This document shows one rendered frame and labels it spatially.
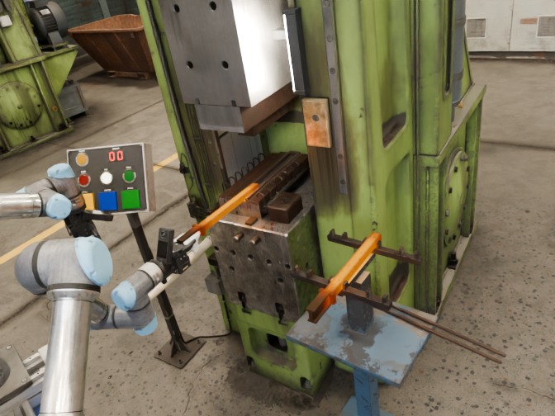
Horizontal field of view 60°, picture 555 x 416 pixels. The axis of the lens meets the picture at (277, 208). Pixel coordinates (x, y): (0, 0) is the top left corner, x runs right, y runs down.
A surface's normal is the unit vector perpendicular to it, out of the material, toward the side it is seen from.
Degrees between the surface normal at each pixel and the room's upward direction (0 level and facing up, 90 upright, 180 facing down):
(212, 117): 90
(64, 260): 40
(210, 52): 90
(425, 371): 0
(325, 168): 90
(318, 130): 90
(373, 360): 0
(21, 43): 79
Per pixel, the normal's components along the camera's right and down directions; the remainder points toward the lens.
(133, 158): -0.17, 0.03
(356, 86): -0.51, 0.51
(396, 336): -0.15, -0.85
